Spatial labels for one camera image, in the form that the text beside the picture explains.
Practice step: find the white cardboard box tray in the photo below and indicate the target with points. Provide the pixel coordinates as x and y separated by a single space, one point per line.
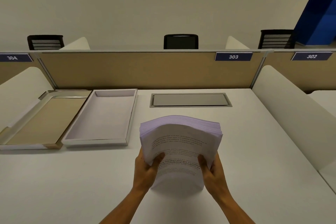
101 118

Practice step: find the black mesh office chair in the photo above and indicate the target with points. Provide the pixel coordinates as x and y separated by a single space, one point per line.
181 41

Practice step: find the stack of printed paper sheets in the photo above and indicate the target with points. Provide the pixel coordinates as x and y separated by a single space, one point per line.
178 150

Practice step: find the white curved side divider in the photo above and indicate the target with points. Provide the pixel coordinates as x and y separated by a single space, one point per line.
77 44
235 43
22 90
294 116

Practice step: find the black slatted office chair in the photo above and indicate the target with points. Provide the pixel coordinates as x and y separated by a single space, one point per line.
45 42
277 39

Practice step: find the blue desk number label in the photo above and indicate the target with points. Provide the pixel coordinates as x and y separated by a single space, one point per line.
311 56
14 57
233 56

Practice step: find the person's left hand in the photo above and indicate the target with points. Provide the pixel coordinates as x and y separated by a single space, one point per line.
143 172

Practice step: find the person's right forearm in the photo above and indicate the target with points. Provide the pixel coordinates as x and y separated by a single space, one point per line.
235 209

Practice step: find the blue wall panel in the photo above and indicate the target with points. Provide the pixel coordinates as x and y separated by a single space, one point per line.
316 19

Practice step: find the person's right hand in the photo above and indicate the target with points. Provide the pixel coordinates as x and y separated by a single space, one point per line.
215 176

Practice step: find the white cardboard box lid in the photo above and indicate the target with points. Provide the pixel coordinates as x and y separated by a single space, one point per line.
39 121

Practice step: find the person's left forearm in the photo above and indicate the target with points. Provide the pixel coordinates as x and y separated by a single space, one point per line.
123 205

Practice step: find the beige desk partition panel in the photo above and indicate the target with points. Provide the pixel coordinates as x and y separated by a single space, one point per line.
301 74
152 70
15 70

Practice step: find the person's right thumb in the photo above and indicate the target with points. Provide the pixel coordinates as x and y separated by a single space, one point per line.
203 164

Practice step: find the person's left thumb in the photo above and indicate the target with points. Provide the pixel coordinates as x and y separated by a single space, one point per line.
156 160

